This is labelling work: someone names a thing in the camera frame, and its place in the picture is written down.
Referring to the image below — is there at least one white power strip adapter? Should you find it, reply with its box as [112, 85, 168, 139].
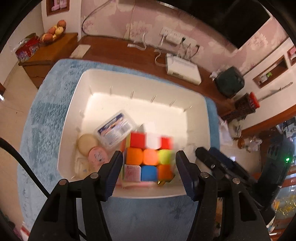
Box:
[165, 32, 185, 44]

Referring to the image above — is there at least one thick black cable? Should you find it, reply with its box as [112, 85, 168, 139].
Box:
[0, 137, 53, 200]

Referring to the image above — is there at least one white plastic storage bin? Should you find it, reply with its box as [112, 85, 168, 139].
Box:
[57, 69, 211, 199]

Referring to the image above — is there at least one grey metal rod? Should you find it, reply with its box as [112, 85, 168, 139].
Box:
[258, 82, 292, 102]

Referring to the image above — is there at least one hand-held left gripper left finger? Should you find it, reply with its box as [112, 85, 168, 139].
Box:
[28, 151, 123, 241]

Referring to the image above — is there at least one blue plush blanket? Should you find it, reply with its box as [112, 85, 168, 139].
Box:
[17, 59, 220, 241]

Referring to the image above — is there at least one white cable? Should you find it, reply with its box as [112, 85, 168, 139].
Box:
[128, 32, 163, 67]

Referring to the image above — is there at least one wooden wall niche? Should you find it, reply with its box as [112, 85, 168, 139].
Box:
[253, 55, 288, 88]
[46, 0, 70, 16]

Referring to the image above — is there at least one dark green heater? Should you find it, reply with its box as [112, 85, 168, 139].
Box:
[215, 66, 245, 99]

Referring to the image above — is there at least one red tissue box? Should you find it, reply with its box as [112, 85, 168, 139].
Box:
[15, 32, 40, 62]

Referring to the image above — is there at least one black television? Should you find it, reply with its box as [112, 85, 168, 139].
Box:
[157, 0, 271, 49]

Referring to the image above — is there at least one white flat power strip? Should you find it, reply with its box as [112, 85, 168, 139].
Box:
[69, 45, 91, 59]

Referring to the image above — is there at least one small clear plastic bag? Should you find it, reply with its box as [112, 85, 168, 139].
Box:
[75, 158, 97, 178]

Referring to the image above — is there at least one long wooden cabinet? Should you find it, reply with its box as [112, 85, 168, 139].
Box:
[77, 35, 236, 116]

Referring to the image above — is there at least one black television cable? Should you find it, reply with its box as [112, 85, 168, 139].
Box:
[81, 0, 109, 36]

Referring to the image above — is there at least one wooden side cabinet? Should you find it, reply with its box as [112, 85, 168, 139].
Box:
[18, 32, 79, 90]

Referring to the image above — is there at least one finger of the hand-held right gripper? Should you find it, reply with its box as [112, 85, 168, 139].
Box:
[209, 147, 255, 186]
[195, 146, 232, 179]

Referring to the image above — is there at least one clear plastic box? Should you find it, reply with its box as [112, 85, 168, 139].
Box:
[94, 110, 136, 149]

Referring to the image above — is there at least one colourful puzzle cube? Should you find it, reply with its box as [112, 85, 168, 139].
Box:
[120, 131, 175, 183]

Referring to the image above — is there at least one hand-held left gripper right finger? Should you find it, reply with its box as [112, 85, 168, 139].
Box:
[175, 150, 271, 241]

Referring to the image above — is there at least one red lid jar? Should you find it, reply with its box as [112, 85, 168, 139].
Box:
[248, 92, 260, 109]

